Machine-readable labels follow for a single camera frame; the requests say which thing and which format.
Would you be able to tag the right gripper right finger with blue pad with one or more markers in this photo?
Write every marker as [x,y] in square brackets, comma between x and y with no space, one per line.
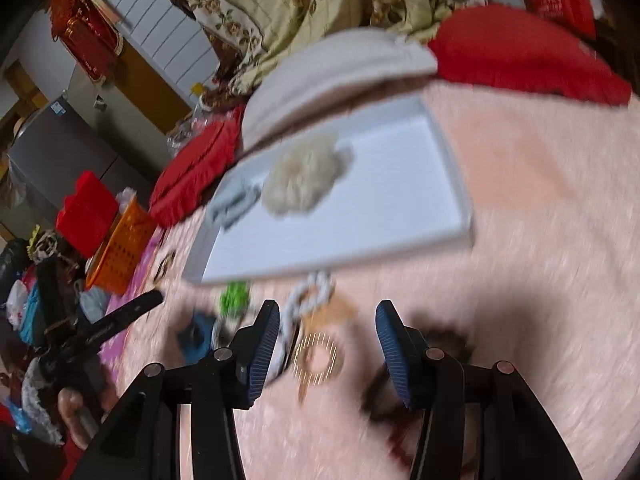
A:
[421,372]

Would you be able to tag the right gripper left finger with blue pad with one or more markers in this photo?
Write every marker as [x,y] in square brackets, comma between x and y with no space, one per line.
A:
[252,349]

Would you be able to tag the blue hair claw clip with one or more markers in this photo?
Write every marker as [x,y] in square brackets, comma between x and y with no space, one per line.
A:
[195,340]

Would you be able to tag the light blue fluffy scrunchie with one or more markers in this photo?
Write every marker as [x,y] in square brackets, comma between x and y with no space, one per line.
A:
[229,205]

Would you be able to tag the cream fluffy scrunchie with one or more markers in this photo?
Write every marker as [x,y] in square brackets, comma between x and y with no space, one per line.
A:
[305,174]

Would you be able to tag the person's left hand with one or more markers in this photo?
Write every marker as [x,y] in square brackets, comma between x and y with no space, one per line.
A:
[81,425]

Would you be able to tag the purple floral sheet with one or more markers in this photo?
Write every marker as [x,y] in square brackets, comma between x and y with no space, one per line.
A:
[110,353]

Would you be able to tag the orange plastic basket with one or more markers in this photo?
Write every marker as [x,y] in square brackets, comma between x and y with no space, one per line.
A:
[113,265]

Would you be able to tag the brown hair clip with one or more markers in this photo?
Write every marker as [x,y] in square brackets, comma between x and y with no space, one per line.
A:
[164,267]

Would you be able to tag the white shallow box tray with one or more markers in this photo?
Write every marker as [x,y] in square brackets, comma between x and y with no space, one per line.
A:
[402,194]

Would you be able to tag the red plastic bin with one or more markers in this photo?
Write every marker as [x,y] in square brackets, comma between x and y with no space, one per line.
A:
[87,215]

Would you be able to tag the red ruffled cushion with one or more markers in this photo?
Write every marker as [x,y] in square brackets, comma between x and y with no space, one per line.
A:
[180,188]

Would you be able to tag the pink textured bedspread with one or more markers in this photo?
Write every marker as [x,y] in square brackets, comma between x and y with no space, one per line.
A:
[551,284]

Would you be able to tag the grey refrigerator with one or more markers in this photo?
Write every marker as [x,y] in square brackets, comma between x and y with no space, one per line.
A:
[53,149]

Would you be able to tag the clear plastic bag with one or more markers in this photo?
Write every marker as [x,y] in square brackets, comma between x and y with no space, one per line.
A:
[185,131]

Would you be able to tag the white pillow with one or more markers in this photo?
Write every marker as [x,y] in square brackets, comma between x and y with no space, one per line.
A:
[328,73]

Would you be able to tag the floral beige quilt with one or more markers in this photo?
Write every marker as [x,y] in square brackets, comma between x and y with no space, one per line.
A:
[252,37]

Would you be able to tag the red plain cushion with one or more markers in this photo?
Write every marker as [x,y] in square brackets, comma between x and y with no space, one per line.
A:
[501,47]

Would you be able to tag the red hanging decoration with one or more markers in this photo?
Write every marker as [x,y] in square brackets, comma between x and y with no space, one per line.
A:
[89,36]

